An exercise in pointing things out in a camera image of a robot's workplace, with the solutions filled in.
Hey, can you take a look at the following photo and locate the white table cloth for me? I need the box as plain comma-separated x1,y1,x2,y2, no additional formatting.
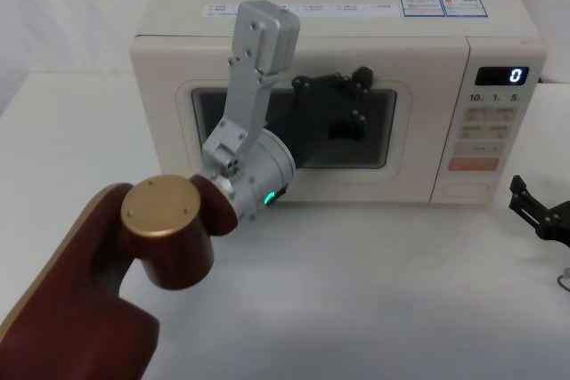
0,71,570,380

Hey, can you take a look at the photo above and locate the white curtain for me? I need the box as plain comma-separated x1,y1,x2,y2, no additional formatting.
0,0,570,117

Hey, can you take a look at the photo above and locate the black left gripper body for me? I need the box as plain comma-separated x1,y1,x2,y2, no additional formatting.
265,84,359,169

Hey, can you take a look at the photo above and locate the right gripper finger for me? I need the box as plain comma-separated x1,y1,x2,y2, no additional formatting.
508,174,553,239

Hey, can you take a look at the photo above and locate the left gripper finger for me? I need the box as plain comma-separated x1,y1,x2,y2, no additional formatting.
327,107,369,140
289,65,374,99

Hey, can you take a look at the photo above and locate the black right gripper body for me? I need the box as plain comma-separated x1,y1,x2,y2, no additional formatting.
535,200,570,251

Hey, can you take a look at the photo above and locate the cream microwave oven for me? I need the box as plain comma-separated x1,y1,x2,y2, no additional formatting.
129,0,549,208

